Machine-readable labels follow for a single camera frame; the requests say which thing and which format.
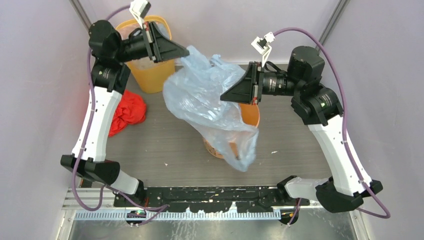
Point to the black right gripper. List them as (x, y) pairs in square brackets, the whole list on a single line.
[(246, 89)]

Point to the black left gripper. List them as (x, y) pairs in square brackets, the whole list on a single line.
[(159, 47)]

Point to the orange round trash bin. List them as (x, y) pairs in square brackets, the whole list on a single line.
[(250, 115)]

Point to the yellow mesh trash bin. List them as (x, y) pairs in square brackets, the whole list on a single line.
[(150, 76)]

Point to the light blue trash bag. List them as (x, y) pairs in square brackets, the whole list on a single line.
[(192, 94)]

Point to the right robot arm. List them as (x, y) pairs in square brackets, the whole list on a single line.
[(321, 111)]

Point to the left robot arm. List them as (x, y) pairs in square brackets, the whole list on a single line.
[(108, 78)]

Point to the red crumpled trash bag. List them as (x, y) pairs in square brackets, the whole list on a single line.
[(131, 110)]

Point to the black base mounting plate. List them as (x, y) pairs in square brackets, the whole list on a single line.
[(214, 199)]

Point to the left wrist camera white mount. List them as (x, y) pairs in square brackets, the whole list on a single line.
[(139, 10)]

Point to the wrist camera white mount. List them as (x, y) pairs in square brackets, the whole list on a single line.
[(263, 47), (139, 10)]

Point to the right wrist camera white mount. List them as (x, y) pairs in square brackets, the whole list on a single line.
[(263, 47)]

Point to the left aluminium frame post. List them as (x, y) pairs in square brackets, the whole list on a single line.
[(81, 13)]

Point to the aluminium frame post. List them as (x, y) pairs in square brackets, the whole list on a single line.
[(81, 13), (333, 20)]

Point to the slotted white cable duct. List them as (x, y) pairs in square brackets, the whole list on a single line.
[(140, 215)]

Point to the right aluminium frame post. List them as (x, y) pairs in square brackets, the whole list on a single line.
[(333, 20)]

